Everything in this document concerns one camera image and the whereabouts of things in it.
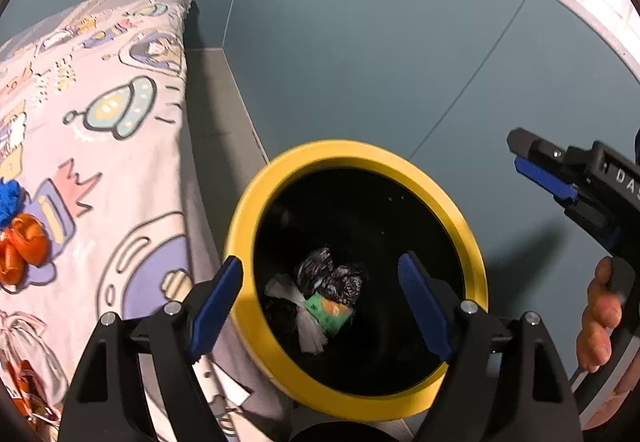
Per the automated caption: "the right hand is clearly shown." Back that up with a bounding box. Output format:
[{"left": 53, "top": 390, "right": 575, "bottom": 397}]
[{"left": 575, "top": 255, "right": 640, "bottom": 418}]

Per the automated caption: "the cartoon print bed sheet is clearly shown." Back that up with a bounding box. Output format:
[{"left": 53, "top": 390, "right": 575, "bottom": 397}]
[{"left": 0, "top": 0, "right": 296, "bottom": 442}]

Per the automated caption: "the black plastic bag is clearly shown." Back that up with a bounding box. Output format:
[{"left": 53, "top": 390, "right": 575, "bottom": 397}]
[{"left": 296, "top": 247, "right": 366, "bottom": 308}]

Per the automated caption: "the blue plastic bag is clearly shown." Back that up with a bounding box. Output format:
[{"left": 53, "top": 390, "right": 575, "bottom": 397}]
[{"left": 0, "top": 179, "right": 23, "bottom": 229}]

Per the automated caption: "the orange snack wrapper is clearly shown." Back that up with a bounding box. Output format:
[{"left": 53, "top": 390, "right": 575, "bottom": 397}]
[{"left": 4, "top": 360, "right": 61, "bottom": 441}]

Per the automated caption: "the green wrapper in bin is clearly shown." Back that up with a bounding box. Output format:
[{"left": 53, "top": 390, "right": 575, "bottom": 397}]
[{"left": 303, "top": 293, "right": 352, "bottom": 335}]

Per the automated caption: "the white pink plastic bag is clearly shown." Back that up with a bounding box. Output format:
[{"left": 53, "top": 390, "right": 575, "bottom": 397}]
[{"left": 1, "top": 311, "right": 68, "bottom": 405}]

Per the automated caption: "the yellow rimmed trash bin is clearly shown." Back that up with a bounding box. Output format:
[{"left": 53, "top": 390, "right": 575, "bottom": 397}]
[{"left": 226, "top": 140, "right": 488, "bottom": 422}]

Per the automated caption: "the white glove bundle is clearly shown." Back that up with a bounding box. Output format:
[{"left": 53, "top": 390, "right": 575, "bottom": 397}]
[{"left": 265, "top": 274, "right": 328, "bottom": 354}]

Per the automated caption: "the orange peel piece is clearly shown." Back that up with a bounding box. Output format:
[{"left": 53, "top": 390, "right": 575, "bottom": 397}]
[
  {"left": 6, "top": 214, "right": 49, "bottom": 267},
  {"left": 0, "top": 230, "right": 26, "bottom": 285}
]

